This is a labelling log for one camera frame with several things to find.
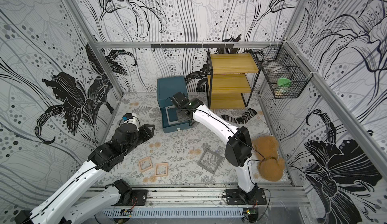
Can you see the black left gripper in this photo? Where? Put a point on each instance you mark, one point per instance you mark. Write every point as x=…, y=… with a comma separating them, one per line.
x=145, y=130

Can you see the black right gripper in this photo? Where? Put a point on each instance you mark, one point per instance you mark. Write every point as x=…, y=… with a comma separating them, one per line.
x=181, y=102

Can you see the teal drawer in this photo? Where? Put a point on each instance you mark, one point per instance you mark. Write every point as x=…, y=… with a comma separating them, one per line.
x=174, y=119

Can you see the teal drawer cabinet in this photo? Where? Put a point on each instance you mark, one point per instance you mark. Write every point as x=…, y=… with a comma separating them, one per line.
x=168, y=87

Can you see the pink brooch box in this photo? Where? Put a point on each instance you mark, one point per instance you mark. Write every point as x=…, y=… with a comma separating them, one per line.
x=145, y=164
x=161, y=169

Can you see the grey brooch box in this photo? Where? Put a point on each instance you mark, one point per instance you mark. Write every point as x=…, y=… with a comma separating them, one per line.
x=210, y=161

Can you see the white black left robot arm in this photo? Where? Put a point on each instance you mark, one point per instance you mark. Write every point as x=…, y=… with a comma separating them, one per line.
x=62, y=206

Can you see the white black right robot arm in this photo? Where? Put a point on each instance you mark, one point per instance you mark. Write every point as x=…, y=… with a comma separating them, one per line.
x=238, y=142

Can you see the wooden metal shelf rack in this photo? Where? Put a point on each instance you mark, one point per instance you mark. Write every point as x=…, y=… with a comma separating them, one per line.
x=228, y=86

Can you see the black white striped sock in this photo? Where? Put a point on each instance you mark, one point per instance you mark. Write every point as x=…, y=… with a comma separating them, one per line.
x=243, y=119

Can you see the small circuit board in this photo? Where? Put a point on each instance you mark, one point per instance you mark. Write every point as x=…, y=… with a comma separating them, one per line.
x=126, y=213

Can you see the white bowl in basket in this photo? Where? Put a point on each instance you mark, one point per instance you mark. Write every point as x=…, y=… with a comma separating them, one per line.
x=277, y=70

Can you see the green lid in basket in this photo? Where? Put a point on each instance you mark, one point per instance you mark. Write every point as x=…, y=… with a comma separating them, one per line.
x=284, y=83

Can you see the brown teddy bear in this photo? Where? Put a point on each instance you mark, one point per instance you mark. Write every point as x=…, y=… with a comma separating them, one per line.
x=271, y=166

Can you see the black round device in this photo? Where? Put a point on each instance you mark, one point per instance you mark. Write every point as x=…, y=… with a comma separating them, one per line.
x=250, y=214

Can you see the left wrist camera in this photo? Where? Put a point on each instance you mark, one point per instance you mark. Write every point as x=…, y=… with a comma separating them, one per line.
x=131, y=118

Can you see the black bar on rail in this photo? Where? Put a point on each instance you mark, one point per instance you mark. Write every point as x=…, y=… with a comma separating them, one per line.
x=191, y=45

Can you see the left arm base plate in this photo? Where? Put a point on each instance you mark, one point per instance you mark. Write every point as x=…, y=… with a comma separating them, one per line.
x=133, y=198

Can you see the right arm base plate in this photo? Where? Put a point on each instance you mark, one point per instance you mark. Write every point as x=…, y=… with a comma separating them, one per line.
x=239, y=197

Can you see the black wire basket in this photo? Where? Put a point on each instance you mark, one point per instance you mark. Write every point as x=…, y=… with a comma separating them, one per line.
x=281, y=55

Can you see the grey slotted cable duct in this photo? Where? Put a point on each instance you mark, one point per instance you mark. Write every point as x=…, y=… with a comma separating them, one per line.
x=163, y=213

